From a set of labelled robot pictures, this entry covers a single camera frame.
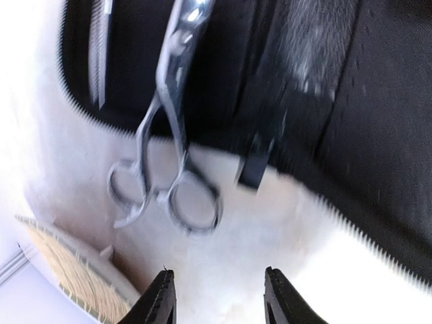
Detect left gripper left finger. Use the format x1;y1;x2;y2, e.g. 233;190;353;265
118;269;176;324

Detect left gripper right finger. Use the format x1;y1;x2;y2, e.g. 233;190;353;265
264;267;326;324

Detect black zippered tool case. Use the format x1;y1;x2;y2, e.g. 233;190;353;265
59;0;432;294

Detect silver thinning scissors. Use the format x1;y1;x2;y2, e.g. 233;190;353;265
88;0;113;110

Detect woven bamboo tray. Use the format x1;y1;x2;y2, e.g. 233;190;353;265
15;215;140;323

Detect left aluminium frame post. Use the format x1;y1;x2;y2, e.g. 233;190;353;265
1;244;36;285

